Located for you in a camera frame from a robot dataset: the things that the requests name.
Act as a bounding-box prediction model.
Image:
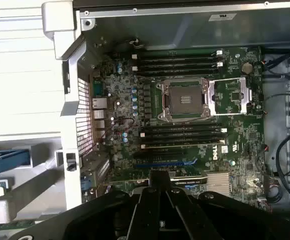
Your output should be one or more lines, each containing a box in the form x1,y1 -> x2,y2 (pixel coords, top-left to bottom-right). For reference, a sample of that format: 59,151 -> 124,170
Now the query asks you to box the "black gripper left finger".
17,170 -> 162,240

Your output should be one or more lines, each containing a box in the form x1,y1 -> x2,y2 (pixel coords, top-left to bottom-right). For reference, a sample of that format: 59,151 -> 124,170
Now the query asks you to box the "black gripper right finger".
160,171 -> 290,240

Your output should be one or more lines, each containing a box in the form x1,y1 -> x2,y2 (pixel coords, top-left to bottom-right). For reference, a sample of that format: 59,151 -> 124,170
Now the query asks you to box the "hard disk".
0,146 -> 33,191

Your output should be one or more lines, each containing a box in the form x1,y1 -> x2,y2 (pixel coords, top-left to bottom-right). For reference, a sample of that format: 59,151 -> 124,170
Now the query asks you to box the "silver finned heat sink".
206,172 -> 232,197

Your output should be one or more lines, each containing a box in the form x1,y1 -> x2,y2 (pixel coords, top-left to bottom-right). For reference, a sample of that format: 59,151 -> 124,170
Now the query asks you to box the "black graphics card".
169,172 -> 209,187

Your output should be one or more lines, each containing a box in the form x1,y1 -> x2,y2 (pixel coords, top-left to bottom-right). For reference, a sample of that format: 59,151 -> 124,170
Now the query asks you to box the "blue expansion slot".
134,159 -> 198,170

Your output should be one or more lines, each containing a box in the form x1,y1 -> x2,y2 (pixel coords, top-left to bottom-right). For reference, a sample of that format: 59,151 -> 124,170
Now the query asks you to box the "black RAM slot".
132,62 -> 224,70
139,138 -> 228,145
139,144 -> 228,151
132,69 -> 224,76
139,132 -> 228,139
132,56 -> 224,64
132,50 -> 224,57
139,126 -> 228,133

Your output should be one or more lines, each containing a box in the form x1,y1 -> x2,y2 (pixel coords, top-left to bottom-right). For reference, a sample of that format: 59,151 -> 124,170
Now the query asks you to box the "grey parts rack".
0,136 -> 68,227

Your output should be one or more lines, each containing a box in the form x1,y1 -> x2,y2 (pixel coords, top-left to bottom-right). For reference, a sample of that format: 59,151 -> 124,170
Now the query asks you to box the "black expansion slot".
133,150 -> 188,160

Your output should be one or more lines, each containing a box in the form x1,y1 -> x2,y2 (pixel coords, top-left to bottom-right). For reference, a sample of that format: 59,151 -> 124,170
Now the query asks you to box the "green motherboard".
92,46 -> 265,213

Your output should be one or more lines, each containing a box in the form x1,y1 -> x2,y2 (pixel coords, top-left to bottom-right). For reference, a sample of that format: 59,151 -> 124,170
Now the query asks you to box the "CPU socket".
157,78 -> 210,123

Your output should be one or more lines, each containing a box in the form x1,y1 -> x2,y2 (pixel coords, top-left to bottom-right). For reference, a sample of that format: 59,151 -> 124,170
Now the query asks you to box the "perforated metal drive cage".
262,47 -> 290,226

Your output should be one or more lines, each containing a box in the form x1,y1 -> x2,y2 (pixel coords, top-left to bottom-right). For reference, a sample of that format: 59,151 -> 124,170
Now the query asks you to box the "round coin battery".
241,62 -> 253,74

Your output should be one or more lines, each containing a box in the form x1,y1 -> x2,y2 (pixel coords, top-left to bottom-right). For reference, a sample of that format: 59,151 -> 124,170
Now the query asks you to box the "open black PC case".
41,0 -> 290,226

